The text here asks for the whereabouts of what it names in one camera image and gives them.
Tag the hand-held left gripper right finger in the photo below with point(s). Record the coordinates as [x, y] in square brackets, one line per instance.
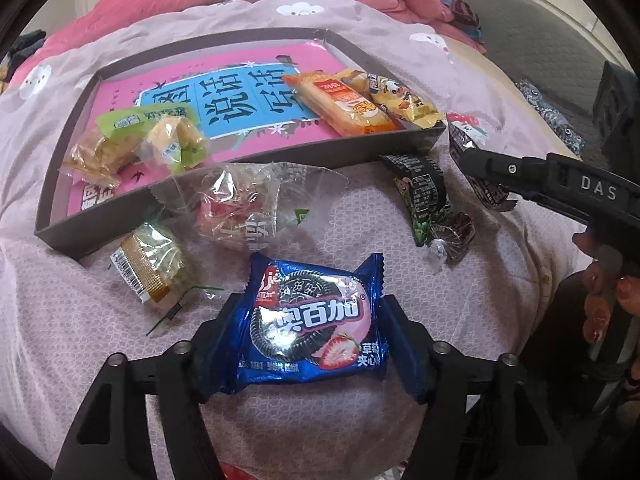
[407, 360]

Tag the blue cookie packet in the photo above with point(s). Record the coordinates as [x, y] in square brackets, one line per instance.
[310, 320]

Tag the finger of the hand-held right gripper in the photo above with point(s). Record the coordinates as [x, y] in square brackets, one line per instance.
[505, 170]

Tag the green label pastry packet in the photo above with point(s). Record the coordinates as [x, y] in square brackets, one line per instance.
[100, 155]
[170, 147]

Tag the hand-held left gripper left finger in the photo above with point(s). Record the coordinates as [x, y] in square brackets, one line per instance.
[212, 360]

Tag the clear green pastry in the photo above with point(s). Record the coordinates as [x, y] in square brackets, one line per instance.
[150, 265]

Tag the brown chocolate bar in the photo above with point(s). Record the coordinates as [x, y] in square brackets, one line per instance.
[462, 142]

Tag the grey padded headboard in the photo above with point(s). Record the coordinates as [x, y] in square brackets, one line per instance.
[525, 10]

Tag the pink book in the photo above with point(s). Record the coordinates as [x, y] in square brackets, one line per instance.
[125, 95]

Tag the dark brown cake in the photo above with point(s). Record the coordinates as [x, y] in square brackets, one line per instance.
[457, 235]

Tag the tan bed sheet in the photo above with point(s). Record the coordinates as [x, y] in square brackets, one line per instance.
[500, 90]

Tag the person's right hand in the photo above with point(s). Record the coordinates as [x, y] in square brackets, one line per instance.
[597, 300]

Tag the lilac printed bed sheet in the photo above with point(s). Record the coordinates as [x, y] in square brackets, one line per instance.
[75, 320]

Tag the clear candy bag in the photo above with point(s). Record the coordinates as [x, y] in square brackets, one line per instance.
[235, 210]

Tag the black patterned cloth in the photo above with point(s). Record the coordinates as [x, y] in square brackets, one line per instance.
[555, 120]

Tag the dark clothes pile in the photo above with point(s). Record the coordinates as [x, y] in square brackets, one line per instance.
[27, 45]

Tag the grey shallow cardboard box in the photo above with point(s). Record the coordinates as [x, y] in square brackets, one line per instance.
[100, 230]

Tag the yellow cartoon snack packet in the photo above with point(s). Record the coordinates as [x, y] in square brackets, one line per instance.
[405, 102]

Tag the striped multicolour cloth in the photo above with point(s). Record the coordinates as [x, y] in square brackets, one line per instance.
[462, 15]

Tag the orange cracker packet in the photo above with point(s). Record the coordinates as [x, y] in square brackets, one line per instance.
[340, 105]

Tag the black green-pea packet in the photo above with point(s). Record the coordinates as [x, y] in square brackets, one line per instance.
[420, 190]

